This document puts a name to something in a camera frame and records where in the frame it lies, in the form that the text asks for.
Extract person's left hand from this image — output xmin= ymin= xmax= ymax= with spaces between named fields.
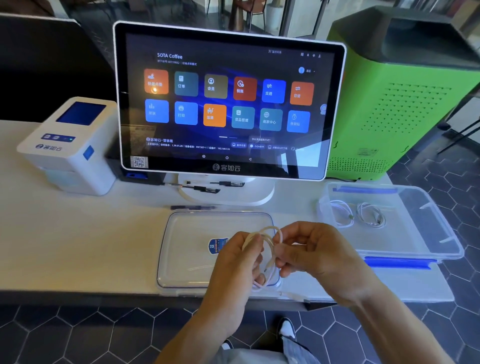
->
xmin=202 ymin=231 xmax=266 ymax=339

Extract person's right hand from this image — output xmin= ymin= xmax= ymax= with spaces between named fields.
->
xmin=272 ymin=221 xmax=380 ymax=307

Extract white cable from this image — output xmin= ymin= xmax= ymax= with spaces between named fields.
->
xmin=329 ymin=199 xmax=356 ymax=229
xmin=241 ymin=224 xmax=313 ymax=302
xmin=356 ymin=202 xmax=387 ymax=229

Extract clear plastic lid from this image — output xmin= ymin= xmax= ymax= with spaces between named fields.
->
xmin=156 ymin=211 xmax=283 ymax=290

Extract clear container with blue clips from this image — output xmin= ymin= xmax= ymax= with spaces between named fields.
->
xmin=317 ymin=181 xmax=465 ymax=271

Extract person's right forearm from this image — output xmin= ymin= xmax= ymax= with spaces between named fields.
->
xmin=337 ymin=284 xmax=455 ymax=364

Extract person's right white shoe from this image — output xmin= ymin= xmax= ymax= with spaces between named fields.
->
xmin=278 ymin=317 xmax=298 ymax=343

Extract black receipt printer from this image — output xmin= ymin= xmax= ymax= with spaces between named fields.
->
xmin=106 ymin=148 xmax=167 ymax=186

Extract green cabinet machine grey top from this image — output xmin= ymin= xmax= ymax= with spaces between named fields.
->
xmin=325 ymin=5 xmax=480 ymax=182

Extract white touchscreen terminal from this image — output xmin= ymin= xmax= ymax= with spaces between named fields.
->
xmin=112 ymin=20 xmax=347 ymax=207

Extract white label printer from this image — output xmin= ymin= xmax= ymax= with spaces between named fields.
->
xmin=16 ymin=96 xmax=119 ymax=197

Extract white planter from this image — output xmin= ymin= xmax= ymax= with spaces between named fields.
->
xmin=265 ymin=0 xmax=285 ymax=26

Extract orange brown chair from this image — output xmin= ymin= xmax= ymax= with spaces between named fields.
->
xmin=246 ymin=0 xmax=268 ymax=34

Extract small round brown table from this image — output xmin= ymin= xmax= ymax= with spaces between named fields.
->
xmin=228 ymin=0 xmax=248 ymax=23

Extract large black monitor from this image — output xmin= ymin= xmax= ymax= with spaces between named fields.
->
xmin=0 ymin=13 xmax=118 ymax=124

